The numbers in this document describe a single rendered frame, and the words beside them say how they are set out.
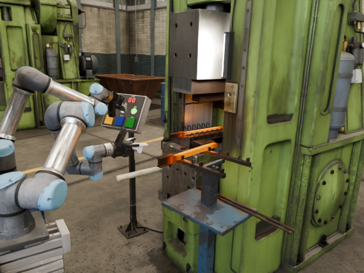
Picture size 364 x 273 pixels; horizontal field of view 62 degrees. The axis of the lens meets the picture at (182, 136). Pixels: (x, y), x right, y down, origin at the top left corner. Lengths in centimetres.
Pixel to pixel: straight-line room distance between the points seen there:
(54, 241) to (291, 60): 161
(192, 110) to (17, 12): 487
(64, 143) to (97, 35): 985
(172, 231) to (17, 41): 510
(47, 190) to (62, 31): 591
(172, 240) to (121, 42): 984
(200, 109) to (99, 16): 916
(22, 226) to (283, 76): 158
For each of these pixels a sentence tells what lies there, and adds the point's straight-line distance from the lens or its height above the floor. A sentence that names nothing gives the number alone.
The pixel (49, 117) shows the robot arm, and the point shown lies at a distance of 152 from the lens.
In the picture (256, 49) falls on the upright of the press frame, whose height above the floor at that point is 155.
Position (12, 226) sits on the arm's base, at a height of 87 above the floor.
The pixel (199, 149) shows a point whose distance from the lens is 158.
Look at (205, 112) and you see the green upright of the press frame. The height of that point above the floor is 108.
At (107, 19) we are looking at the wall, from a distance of 1138.
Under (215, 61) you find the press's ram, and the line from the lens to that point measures 195.
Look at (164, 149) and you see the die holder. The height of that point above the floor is 87.
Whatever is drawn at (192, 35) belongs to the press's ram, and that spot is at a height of 162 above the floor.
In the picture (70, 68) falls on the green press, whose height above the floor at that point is 117.
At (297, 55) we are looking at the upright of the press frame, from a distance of 203.
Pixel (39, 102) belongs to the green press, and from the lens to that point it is 663.
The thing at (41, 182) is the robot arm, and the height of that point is 104.
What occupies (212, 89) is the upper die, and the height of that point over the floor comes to 130.
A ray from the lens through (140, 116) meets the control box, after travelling 227.
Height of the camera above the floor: 151
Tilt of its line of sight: 15 degrees down
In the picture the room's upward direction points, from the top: 2 degrees clockwise
